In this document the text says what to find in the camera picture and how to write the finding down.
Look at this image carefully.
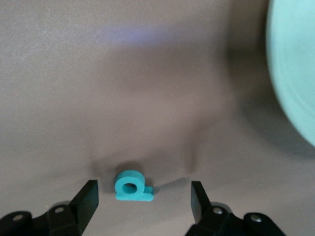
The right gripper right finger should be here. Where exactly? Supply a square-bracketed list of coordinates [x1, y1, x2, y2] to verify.
[184, 180, 291, 236]

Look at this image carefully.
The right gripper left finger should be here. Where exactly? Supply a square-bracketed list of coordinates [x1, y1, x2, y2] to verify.
[0, 179, 100, 236]

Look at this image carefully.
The teal foam letter p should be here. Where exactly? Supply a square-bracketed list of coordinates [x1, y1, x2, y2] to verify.
[114, 169, 155, 202]

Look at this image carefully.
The brown table cover sheet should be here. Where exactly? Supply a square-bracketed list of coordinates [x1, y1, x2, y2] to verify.
[0, 0, 315, 236]

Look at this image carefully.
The green plate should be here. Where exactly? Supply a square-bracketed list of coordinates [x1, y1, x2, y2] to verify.
[266, 0, 315, 148]

